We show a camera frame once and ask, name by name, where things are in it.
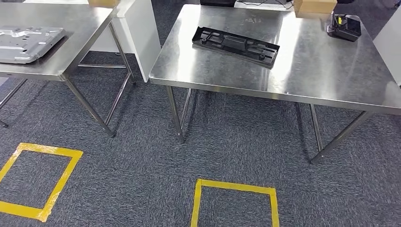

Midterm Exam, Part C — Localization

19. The stainless steel table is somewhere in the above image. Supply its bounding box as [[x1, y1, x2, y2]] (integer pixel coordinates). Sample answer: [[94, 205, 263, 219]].
[[0, 2, 137, 139]]

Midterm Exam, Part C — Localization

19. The yellow floor tape square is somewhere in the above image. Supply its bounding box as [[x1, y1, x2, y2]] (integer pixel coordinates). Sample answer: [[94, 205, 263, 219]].
[[190, 179, 280, 227]]

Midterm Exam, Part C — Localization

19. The white side cabinet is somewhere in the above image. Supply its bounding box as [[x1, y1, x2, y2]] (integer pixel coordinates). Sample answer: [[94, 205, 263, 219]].
[[373, 6, 401, 87]]

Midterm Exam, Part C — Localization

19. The grey metal panel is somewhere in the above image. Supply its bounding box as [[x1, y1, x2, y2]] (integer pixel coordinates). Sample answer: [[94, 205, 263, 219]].
[[0, 26, 66, 65]]

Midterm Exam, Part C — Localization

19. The black carry case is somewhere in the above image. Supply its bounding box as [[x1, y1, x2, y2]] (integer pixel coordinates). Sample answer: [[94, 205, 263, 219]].
[[200, 0, 236, 8]]

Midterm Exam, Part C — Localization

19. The black plastic plate frame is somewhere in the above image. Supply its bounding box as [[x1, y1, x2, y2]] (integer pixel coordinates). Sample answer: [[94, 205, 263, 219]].
[[192, 26, 280, 70]]

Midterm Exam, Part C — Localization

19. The stainless steel workbench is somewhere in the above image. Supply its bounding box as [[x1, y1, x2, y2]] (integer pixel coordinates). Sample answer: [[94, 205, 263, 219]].
[[148, 3, 401, 165]]

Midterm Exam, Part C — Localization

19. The brown cardboard box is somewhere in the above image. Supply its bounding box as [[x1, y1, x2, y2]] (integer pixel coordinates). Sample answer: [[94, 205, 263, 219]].
[[87, 0, 121, 9], [293, 0, 338, 16]]

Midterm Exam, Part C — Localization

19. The black device yellow label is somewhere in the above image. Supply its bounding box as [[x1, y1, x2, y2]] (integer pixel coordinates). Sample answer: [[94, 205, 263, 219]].
[[326, 14, 362, 42]]

